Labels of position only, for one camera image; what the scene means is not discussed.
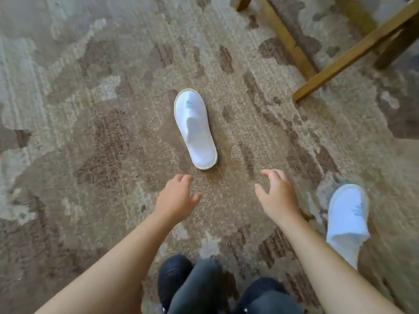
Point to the person's right hand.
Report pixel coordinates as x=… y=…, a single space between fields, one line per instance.
x=281 y=199

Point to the person's left hand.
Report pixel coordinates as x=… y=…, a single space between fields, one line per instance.
x=176 y=199

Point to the person's left thumb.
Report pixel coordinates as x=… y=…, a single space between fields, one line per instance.
x=195 y=199

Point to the person's right thumb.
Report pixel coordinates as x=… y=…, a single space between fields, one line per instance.
x=262 y=192

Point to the person's left forearm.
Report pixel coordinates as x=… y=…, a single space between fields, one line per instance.
x=121 y=264

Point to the person's right forearm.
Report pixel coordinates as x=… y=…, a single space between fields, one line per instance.
x=324 y=268

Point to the white slipper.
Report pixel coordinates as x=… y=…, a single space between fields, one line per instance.
x=195 y=127
x=347 y=222

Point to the black left shoe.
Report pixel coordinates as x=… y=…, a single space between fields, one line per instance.
x=172 y=274

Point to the black shoe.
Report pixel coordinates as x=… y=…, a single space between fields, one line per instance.
x=262 y=284
x=172 y=274

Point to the person's left leg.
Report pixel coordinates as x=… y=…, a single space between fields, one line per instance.
x=199 y=287

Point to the person's leg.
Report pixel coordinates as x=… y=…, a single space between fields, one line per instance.
x=275 y=304
x=199 y=287

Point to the black right shoe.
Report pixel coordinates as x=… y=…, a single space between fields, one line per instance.
x=262 y=284

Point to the person's right leg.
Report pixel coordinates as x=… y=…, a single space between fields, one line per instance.
x=275 y=304

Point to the wooden furniture frame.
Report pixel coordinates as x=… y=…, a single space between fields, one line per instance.
x=347 y=57

